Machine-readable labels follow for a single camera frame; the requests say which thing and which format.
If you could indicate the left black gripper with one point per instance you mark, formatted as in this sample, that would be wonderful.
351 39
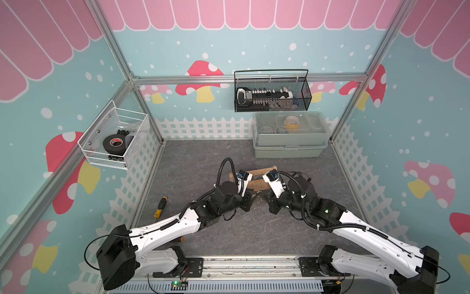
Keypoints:
247 201

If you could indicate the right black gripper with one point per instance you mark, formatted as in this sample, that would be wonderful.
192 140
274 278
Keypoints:
273 206

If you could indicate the wooden jewelry display stand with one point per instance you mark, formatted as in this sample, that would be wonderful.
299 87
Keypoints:
256 182

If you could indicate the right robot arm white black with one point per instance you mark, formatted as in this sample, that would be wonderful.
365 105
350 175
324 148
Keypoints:
405 268

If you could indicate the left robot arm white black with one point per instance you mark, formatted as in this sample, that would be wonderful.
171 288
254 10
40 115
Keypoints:
127 252

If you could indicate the yellow black screwdriver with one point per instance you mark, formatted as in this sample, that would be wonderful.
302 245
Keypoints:
161 206

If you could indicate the green plastic storage box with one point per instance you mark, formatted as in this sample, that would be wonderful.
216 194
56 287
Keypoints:
271 140

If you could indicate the yellow item in box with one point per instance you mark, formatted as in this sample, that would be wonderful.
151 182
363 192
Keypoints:
292 123

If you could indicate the green circuit board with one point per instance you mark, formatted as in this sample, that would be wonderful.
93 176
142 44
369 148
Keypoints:
179 285

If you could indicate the white black device in basket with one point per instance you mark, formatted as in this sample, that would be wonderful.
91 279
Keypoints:
263 98

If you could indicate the black tape roll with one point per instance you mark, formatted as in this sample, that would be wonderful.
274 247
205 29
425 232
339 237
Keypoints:
115 144

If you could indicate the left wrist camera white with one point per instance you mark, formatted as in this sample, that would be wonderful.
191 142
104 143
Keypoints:
243 178

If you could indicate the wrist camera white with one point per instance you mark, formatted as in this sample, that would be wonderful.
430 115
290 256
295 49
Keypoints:
243 178
275 182

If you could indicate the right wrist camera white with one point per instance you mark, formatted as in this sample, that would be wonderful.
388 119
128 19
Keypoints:
275 182

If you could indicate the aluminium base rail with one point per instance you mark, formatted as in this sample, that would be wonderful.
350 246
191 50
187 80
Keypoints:
255 275

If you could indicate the black wire mesh basket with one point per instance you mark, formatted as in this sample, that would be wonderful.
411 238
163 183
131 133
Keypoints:
294 80

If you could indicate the white wire basket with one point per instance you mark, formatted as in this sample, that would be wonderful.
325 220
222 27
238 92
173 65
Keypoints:
113 120

